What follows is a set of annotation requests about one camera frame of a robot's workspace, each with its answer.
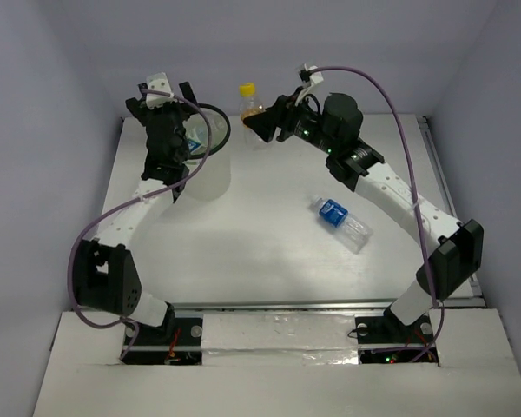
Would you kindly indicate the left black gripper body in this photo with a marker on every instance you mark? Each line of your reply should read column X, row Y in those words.
column 160, row 109

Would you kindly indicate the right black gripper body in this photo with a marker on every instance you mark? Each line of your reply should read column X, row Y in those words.
column 302, row 122

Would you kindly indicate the clear bottle lemon label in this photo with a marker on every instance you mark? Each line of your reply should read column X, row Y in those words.
column 197, row 137

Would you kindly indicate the clear bottle blue label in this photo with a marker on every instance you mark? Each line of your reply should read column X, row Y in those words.
column 339, row 222

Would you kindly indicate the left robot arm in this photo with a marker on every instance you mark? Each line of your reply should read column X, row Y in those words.
column 102, row 270

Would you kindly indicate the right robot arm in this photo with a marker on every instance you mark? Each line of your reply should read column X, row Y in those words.
column 453, row 248

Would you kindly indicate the white bin black rim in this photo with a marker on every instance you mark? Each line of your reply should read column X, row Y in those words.
column 214, row 178

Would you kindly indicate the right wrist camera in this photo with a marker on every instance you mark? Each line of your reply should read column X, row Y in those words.
column 310, row 78

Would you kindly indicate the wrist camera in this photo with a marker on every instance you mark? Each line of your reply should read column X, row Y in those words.
column 310, row 78
column 156, row 90

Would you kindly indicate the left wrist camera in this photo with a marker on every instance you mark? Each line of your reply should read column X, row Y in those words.
column 156, row 90

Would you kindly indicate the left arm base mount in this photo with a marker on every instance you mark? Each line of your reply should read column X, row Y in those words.
column 177, row 342

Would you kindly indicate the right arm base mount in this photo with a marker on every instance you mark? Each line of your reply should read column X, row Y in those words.
column 384, row 339

